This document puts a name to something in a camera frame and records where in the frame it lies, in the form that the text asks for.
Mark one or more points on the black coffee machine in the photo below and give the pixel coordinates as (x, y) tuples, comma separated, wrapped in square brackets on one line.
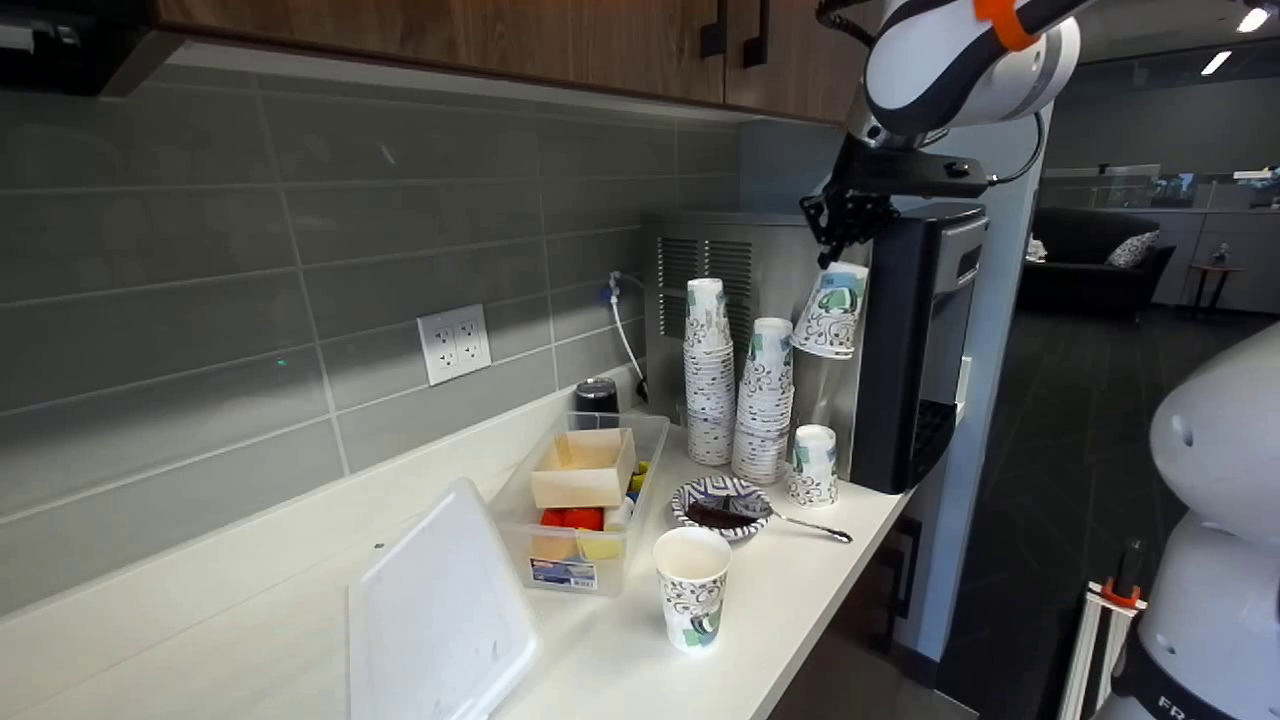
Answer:
[(910, 342)]

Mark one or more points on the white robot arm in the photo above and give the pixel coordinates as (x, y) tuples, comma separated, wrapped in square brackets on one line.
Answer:
[(932, 66)]

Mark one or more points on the wooden box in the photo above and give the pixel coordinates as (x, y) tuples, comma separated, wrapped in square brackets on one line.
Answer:
[(586, 470)]

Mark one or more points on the dark sofa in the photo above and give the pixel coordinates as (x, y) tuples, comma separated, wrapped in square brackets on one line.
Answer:
[(1093, 262)]

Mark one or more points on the yellow toy block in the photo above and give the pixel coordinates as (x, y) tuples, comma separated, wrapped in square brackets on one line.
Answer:
[(577, 544)]

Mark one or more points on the medium patterned cup stack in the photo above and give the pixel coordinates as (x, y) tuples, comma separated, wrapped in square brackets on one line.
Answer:
[(767, 402)]

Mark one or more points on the blue toy block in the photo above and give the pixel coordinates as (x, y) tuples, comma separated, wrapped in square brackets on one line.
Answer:
[(567, 574)]

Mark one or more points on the tallest patterned cup stack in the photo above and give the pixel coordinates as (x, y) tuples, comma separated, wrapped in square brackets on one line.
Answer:
[(709, 369)]

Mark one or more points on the single patterned paper cup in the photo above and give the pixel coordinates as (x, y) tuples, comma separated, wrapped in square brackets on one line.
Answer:
[(693, 577)]

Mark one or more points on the small patterned cup stack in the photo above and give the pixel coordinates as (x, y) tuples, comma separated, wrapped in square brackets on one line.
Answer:
[(813, 465)]

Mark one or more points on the small dark jar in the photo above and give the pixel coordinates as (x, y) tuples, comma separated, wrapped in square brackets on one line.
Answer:
[(594, 407)]

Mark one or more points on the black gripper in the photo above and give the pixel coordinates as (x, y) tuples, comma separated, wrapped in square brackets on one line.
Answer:
[(853, 200)]

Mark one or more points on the red toy block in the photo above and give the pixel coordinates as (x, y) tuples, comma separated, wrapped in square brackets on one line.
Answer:
[(573, 518)]

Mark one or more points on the white plastic bin lid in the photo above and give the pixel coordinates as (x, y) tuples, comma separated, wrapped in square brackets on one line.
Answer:
[(439, 621)]

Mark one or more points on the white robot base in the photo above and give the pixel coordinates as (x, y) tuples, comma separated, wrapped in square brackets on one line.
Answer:
[(1208, 643)]

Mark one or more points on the two paper cups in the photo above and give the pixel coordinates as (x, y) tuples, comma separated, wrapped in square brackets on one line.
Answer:
[(829, 314)]

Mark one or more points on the clear plastic bin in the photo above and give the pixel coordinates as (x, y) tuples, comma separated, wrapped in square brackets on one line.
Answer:
[(521, 518)]

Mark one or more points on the metal spoon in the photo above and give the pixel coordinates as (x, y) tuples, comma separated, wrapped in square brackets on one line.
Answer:
[(801, 525)]

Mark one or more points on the blue patterned paper bowl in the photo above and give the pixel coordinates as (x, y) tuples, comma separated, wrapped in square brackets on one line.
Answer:
[(737, 511)]

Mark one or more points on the wooden upper cabinet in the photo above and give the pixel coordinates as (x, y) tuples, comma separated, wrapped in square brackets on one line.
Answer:
[(727, 52)]

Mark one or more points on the white wall outlet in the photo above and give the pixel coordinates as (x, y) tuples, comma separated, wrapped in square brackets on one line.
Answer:
[(453, 342)]

